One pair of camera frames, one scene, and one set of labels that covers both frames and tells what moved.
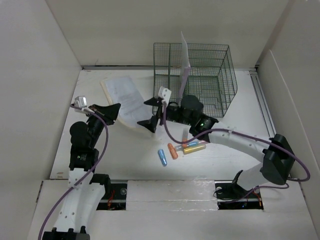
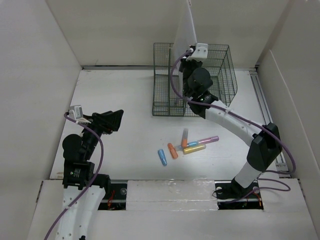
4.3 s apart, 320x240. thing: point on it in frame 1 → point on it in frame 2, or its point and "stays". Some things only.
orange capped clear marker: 185,134 stays
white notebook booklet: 122,90 → 187,35
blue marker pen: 162,157 stays
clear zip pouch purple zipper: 185,70 → 172,75
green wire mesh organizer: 211,77 stays
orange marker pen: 173,153 stays
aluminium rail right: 264,110 stays
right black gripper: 150,124 → 184,62
